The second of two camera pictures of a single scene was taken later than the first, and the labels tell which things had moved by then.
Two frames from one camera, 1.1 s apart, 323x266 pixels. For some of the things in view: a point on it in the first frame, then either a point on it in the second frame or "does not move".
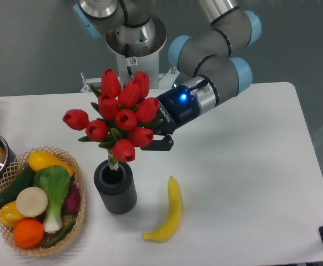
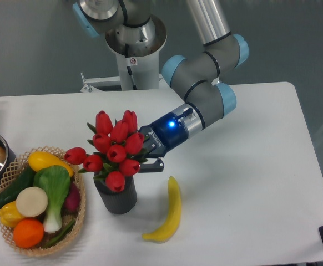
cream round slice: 31,201 does not move
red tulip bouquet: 125,118 → 116,151
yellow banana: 171,226 does not move
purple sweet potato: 72,202 does not move
